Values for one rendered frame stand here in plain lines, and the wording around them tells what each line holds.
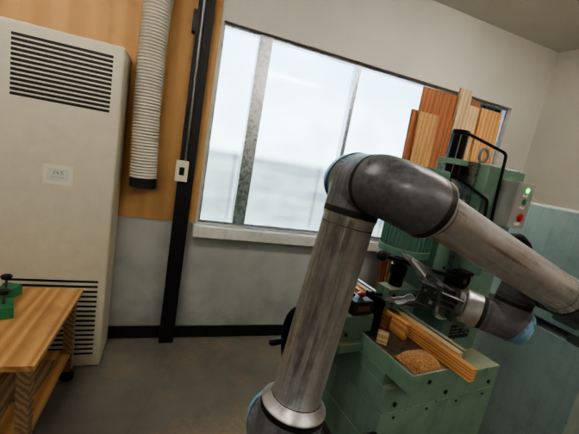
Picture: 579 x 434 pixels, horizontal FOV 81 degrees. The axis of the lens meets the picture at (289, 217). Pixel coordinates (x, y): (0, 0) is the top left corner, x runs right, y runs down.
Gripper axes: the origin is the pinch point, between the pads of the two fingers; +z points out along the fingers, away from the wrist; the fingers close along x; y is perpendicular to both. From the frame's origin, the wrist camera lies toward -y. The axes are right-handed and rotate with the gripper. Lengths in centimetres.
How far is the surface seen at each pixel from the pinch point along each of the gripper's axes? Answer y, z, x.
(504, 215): -27.4, -26.7, -29.7
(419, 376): 7.1, -16.3, 22.5
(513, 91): -231, -32, -149
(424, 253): -13.6, -6.7, -8.8
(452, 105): -186, 8, -113
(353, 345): -1.8, 3.5, 26.6
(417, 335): -11.1, -13.7, 17.3
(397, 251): -10.1, 1.5, -6.8
